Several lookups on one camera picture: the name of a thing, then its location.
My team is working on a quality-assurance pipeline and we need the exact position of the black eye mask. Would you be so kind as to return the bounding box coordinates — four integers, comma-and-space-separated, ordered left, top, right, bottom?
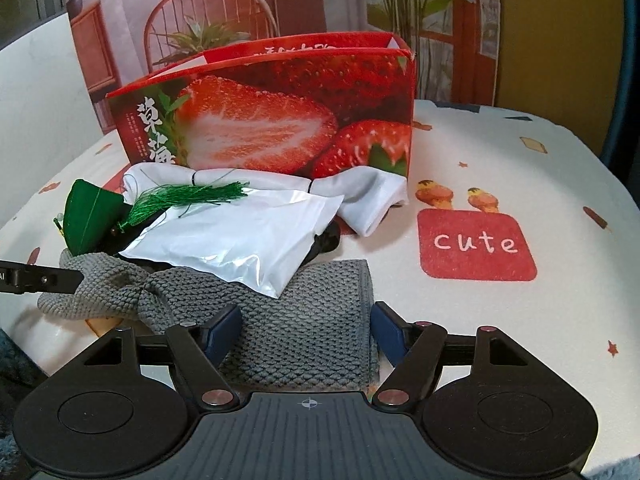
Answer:
97, 207, 342, 268

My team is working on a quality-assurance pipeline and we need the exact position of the white plastic packet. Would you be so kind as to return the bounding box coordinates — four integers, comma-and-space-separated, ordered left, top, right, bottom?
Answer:
120, 189, 346, 300

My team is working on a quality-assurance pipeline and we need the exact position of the wooden panel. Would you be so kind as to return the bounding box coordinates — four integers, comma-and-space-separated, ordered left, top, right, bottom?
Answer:
492, 0, 626, 156

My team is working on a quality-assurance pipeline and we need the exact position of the grey knitted cloth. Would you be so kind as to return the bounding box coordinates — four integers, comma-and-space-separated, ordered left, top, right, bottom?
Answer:
37, 252, 383, 393

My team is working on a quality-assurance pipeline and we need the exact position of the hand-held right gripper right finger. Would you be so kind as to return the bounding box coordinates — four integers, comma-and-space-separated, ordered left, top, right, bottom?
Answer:
371, 301, 533, 412

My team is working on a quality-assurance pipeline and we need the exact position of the blue fuzzy rug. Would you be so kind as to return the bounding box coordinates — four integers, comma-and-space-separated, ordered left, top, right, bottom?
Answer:
0, 327, 640, 480

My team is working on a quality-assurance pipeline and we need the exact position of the red strawberry print box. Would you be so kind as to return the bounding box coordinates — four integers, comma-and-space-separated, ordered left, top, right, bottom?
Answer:
105, 31, 417, 183

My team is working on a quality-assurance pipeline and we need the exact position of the green tasseled sachet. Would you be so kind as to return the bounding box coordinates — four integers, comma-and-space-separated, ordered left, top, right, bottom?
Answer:
52, 178, 251, 256

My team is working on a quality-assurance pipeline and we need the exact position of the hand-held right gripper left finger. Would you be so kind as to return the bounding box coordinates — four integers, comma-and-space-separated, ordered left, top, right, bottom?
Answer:
80, 304, 244, 413

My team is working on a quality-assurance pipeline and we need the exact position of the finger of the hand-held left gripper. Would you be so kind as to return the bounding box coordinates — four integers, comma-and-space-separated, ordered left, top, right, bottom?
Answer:
17, 262, 85, 297

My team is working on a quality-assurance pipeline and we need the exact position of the white tied cloth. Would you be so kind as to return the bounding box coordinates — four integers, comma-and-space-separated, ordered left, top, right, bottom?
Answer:
121, 162, 411, 237

